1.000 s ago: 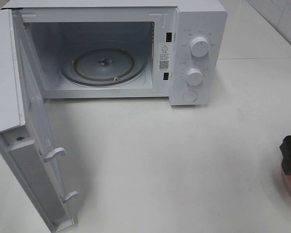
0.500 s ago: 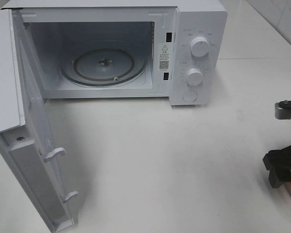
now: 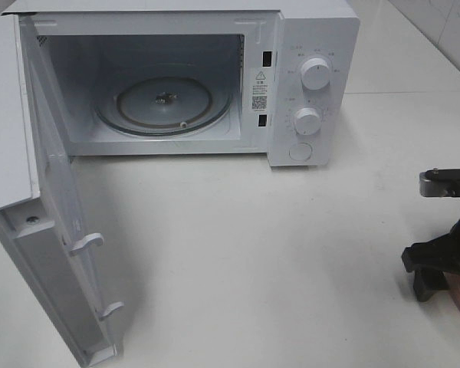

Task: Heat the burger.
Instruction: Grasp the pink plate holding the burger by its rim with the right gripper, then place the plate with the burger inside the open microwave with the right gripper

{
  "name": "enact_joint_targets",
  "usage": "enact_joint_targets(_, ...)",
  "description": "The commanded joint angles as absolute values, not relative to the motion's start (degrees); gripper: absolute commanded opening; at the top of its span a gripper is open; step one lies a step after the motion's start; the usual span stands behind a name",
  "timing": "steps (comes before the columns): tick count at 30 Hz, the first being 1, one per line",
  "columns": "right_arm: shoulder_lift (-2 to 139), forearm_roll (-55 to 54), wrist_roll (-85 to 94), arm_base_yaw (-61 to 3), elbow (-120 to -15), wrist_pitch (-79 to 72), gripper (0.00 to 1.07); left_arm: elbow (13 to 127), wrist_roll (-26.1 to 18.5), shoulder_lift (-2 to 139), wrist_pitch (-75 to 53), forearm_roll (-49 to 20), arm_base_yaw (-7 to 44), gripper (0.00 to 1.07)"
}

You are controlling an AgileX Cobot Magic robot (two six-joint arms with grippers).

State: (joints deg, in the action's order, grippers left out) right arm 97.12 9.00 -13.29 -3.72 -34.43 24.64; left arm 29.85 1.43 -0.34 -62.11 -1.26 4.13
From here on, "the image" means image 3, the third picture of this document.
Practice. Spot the white microwave door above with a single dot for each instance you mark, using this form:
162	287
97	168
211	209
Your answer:
42	224

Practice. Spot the white lower timer knob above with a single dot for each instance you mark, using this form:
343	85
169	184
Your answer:
307	121

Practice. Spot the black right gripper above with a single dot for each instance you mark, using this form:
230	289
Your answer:
439	255

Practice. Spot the white microwave oven body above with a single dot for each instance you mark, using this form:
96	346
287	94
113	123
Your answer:
98	45

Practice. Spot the warning label with QR code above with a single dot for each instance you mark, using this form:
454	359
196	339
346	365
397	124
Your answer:
259	89

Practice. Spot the white upper power knob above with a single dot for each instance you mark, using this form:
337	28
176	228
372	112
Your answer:
315	73

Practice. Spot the glass turntable plate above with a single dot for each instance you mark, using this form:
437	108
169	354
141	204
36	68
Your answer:
163	106

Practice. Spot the round door release button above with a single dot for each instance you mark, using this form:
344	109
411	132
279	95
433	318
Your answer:
300	152

